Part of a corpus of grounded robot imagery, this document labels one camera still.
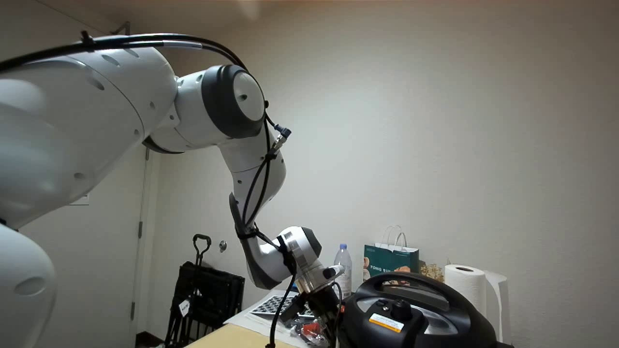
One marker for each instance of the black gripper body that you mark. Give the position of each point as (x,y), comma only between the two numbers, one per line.
(314,303)

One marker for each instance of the green paper gift bag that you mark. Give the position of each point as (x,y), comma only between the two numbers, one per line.
(389,261)

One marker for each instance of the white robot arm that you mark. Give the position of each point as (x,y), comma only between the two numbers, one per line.
(78,121)

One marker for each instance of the small dark wall knob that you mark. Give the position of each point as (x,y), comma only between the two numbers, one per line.
(223,243)

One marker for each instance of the red and black small packet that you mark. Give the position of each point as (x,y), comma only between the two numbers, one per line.
(312,330)

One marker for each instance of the white paper towel roll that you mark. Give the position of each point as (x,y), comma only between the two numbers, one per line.
(463,286)

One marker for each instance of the clear plastic water bottle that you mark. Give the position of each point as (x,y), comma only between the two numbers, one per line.
(345,257)

